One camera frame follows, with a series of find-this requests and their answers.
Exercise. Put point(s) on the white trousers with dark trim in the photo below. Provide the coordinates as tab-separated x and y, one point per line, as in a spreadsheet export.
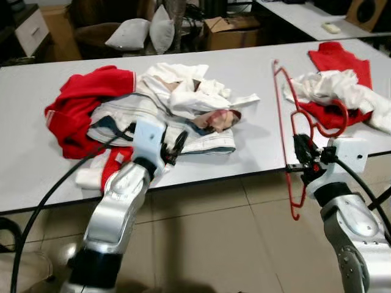
122	116

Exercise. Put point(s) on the white office table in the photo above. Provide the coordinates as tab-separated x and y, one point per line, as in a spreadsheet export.
293	15

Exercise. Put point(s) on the red clothes hanger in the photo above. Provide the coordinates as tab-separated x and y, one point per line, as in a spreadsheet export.
295	207

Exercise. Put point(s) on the small white flat item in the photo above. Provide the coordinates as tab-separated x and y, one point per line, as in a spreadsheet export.
331	28

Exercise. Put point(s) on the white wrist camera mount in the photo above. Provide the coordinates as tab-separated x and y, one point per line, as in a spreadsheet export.
148	137
348	155

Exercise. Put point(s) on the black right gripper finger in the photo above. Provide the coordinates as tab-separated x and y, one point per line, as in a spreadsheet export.
309	146
299	143

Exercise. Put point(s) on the white printed T-shirt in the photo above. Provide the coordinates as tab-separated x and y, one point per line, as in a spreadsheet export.
342	88

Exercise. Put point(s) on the cream crumpled shirt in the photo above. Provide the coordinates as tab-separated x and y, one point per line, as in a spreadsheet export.
183	91

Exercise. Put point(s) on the narrow grey pillow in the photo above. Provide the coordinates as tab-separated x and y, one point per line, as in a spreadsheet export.
162	30

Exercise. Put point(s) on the red jacket with white trim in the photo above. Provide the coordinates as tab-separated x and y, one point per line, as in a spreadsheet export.
79	104

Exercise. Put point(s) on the beige cloth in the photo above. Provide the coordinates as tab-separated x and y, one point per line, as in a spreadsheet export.
24	274

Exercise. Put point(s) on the wide grey pillow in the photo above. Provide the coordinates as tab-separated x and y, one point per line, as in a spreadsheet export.
128	35

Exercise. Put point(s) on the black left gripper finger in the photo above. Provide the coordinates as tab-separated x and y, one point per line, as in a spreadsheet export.
179	145
166	141

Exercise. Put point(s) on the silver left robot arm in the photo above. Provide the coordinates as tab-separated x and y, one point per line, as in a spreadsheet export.
116	213

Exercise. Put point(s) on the long grey table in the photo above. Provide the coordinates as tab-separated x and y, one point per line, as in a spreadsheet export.
256	152

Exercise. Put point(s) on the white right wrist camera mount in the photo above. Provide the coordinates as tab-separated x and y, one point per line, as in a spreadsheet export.
348	155

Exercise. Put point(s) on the white drawer unit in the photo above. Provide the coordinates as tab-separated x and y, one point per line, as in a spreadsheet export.
32	30

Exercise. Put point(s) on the red shirt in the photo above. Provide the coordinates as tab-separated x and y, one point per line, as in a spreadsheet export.
339	58

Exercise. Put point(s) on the wooden speaker box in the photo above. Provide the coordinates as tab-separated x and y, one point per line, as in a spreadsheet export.
366	13

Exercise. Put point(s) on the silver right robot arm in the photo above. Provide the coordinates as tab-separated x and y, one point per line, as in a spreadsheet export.
351	238

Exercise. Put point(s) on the open brown cardboard box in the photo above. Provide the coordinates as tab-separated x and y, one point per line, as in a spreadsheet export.
232	35

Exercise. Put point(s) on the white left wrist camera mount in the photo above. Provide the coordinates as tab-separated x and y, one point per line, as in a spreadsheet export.
148	137

